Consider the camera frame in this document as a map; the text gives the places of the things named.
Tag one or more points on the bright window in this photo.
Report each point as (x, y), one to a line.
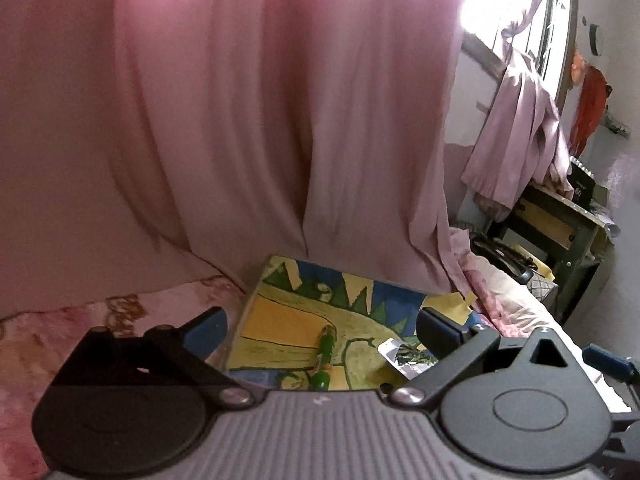
(490, 0)

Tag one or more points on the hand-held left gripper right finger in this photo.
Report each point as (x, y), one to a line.
(440, 332)

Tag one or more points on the black box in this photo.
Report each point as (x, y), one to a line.
(581, 182)

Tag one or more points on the dark round wall fixture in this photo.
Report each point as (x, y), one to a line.
(595, 39)

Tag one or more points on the black and white snack packet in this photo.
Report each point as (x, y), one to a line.
(405, 357)

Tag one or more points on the grey quilted pouch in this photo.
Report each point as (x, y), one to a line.
(541, 285)

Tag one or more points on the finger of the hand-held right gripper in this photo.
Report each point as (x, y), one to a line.
(607, 360)

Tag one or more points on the green snack packet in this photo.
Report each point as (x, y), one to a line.
(325, 355)

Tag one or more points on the wooden side table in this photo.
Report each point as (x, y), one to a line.
(545, 220)

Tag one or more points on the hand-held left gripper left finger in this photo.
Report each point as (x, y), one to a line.
(207, 327)

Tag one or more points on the orange wall ornament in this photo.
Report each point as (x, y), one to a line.
(579, 67)

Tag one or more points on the tied pink curtain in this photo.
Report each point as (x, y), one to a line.
(515, 135)

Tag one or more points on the yellow paper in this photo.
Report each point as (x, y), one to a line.
(537, 260)

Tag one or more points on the red hanging cloth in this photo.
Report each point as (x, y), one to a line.
(590, 105)

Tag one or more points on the crumpled pink white blanket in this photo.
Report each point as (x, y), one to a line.
(520, 310)

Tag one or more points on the black bag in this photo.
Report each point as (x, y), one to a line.
(500, 255)

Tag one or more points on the large pink curtain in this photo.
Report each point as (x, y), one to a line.
(200, 110)

